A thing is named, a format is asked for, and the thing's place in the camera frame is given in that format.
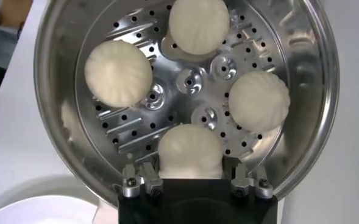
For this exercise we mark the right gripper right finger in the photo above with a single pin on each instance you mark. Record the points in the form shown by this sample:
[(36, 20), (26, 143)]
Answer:
[(249, 182)]

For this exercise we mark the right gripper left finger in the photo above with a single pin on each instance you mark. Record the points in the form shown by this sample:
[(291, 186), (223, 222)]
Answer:
[(148, 182)]

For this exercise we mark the white steamed baozi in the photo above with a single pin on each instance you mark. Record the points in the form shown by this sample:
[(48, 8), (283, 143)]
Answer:
[(199, 25), (189, 149), (258, 100), (118, 73)]

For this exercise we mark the stainless steel steamer basket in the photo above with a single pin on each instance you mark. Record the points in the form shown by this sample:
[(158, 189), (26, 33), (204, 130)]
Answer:
[(188, 82)]

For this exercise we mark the white round plate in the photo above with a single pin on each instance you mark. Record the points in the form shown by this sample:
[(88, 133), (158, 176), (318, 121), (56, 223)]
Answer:
[(39, 213)]

